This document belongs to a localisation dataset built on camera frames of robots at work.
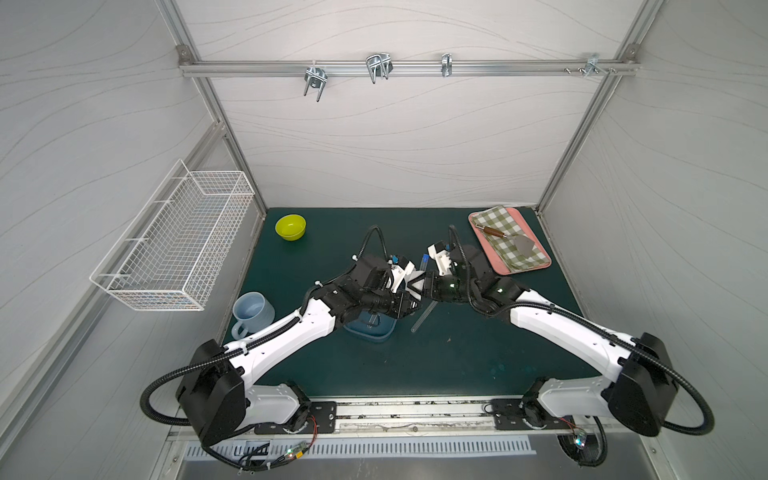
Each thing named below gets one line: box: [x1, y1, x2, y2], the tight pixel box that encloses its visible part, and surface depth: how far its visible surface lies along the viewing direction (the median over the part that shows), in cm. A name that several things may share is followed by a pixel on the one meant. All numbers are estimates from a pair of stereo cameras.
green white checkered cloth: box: [472, 205, 549, 271], surface depth 112 cm
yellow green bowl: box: [275, 214, 307, 241], surface depth 113 cm
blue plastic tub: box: [343, 311, 398, 343], surface depth 83 cm
